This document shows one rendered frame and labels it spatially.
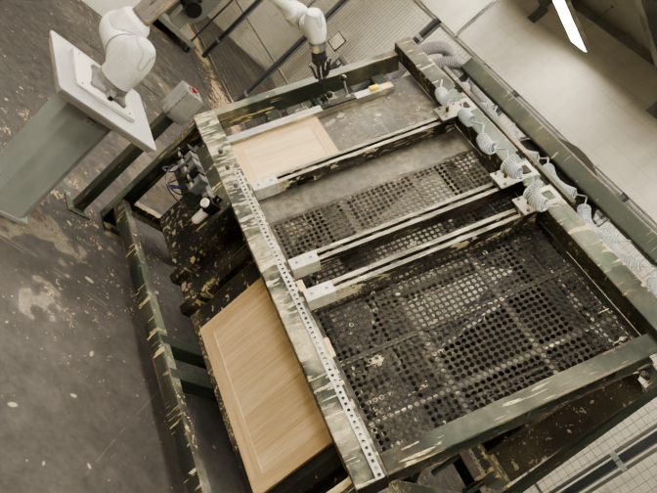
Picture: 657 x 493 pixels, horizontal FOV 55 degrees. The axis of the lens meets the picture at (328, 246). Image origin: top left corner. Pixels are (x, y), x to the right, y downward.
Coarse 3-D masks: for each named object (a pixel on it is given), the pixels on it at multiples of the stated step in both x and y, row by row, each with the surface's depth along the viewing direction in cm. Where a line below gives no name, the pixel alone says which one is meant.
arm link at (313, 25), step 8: (312, 8) 304; (304, 16) 304; (312, 16) 301; (320, 16) 302; (304, 24) 306; (312, 24) 303; (320, 24) 304; (304, 32) 310; (312, 32) 306; (320, 32) 306; (312, 40) 310; (320, 40) 310
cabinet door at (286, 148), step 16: (288, 128) 334; (304, 128) 334; (320, 128) 332; (240, 144) 330; (256, 144) 329; (272, 144) 328; (288, 144) 327; (304, 144) 326; (320, 144) 324; (240, 160) 322; (256, 160) 321; (272, 160) 320; (288, 160) 319; (304, 160) 318; (256, 176) 314
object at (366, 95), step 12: (360, 96) 342; (372, 96) 345; (312, 108) 340; (336, 108) 341; (276, 120) 336; (288, 120) 335; (300, 120) 337; (240, 132) 333; (252, 132) 332; (264, 132) 333
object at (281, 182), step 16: (448, 96) 306; (448, 112) 316; (416, 128) 318; (432, 128) 317; (448, 128) 321; (368, 144) 313; (384, 144) 312; (400, 144) 316; (320, 160) 308; (336, 160) 307; (352, 160) 311; (272, 176) 305; (288, 176) 304; (304, 176) 306; (320, 176) 310; (256, 192) 301; (272, 192) 305
